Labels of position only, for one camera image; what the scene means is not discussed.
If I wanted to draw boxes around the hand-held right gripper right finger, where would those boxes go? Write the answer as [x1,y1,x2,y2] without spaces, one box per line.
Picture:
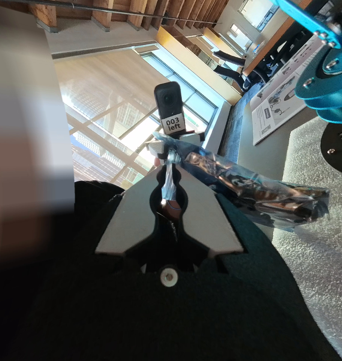
[174,166,244,254]

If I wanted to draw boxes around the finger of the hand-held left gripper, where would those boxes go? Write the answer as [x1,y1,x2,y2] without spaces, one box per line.
[179,133,204,147]
[145,140,167,160]

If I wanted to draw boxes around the white foam sheet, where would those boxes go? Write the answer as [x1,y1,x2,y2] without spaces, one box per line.
[272,116,342,361]

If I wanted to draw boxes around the brown wooden table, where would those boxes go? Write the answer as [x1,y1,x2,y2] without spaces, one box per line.
[243,8,301,78]

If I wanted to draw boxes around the silver foil bag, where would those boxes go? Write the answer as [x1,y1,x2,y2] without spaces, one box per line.
[153,131,330,233]

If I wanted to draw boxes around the printed instruction manual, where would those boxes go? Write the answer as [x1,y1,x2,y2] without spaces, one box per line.
[250,35,325,146]

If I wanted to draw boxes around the person's black clothing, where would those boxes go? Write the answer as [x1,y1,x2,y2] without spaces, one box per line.
[74,180,126,254]

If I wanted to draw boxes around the large glass window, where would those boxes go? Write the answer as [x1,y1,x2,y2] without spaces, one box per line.
[54,52,219,184]

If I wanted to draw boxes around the person's left forearm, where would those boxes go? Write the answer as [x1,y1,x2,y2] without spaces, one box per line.
[160,199,184,220]

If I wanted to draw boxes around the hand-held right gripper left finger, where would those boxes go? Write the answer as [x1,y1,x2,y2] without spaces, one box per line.
[95,166,167,256]

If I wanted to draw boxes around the black conference chair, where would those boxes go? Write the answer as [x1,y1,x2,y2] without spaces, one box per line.
[213,50,245,65]
[214,65,245,91]

